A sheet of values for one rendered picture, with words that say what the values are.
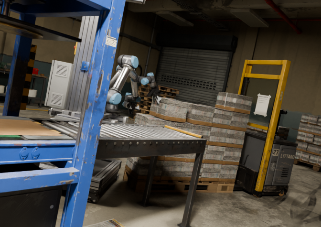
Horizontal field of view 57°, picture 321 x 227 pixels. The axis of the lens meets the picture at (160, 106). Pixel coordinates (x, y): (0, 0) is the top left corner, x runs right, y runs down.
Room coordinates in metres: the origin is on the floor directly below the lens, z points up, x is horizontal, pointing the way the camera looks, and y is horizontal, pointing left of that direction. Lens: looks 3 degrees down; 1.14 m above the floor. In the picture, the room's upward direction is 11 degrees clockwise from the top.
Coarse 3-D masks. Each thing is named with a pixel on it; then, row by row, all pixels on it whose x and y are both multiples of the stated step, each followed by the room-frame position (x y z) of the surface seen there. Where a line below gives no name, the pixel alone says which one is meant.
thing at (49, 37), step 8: (0, 16) 1.19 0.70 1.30; (8, 16) 1.21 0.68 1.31; (0, 24) 1.30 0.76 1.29; (8, 24) 1.30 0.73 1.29; (16, 24) 1.29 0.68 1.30; (24, 24) 1.26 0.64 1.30; (32, 24) 1.29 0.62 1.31; (8, 32) 1.61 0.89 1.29; (16, 32) 1.52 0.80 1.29; (24, 32) 1.44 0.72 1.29; (32, 32) 1.39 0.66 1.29; (40, 32) 1.42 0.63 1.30; (48, 32) 1.35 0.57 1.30; (56, 32) 1.38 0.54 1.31; (56, 40) 1.62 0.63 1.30; (64, 40) 1.54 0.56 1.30; (72, 40) 1.47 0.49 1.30; (80, 40) 1.48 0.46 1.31
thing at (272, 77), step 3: (246, 75) 4.41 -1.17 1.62; (249, 75) 4.36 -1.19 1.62; (252, 75) 4.31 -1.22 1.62; (255, 75) 4.26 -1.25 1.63; (258, 75) 4.21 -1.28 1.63; (261, 75) 4.16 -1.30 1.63; (264, 75) 4.12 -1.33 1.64; (267, 75) 4.07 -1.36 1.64; (270, 75) 4.03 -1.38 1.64; (273, 75) 3.99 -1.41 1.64; (276, 75) 3.94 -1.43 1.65; (279, 75) 3.90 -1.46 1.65; (261, 78) 4.20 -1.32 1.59; (264, 78) 4.13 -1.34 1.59; (267, 78) 4.06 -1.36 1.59; (270, 78) 4.02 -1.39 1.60; (273, 78) 3.97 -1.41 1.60; (276, 78) 3.93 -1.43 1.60; (279, 78) 3.89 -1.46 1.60
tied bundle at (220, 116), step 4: (216, 108) 3.65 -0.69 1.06; (216, 112) 3.60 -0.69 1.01; (220, 112) 3.63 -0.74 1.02; (224, 112) 3.67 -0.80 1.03; (228, 112) 3.69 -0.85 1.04; (232, 112) 3.73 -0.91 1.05; (216, 116) 3.61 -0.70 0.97; (220, 116) 3.64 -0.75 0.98; (224, 116) 3.67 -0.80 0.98; (228, 116) 3.70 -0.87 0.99; (216, 120) 3.61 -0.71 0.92; (220, 120) 3.64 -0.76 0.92; (224, 120) 3.67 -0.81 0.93; (228, 120) 3.70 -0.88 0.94; (224, 124) 3.68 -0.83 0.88; (228, 124) 3.71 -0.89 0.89; (224, 128) 3.70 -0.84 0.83
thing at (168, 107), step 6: (162, 102) 3.34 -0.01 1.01; (168, 102) 3.23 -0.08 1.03; (174, 102) 3.27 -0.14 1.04; (180, 102) 3.31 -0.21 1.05; (162, 108) 3.30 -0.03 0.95; (168, 108) 3.25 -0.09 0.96; (174, 108) 3.29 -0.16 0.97; (180, 108) 3.32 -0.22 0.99; (162, 114) 3.29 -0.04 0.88; (168, 114) 3.26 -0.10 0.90; (174, 114) 3.29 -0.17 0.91; (180, 114) 3.33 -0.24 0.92
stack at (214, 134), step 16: (192, 128) 3.45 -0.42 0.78; (208, 128) 3.57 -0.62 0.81; (128, 160) 3.44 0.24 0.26; (144, 160) 3.18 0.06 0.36; (160, 160) 3.31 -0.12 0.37; (128, 176) 3.36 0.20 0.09; (176, 176) 3.41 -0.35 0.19; (208, 176) 3.64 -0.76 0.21; (176, 192) 3.42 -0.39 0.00; (208, 192) 3.66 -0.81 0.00
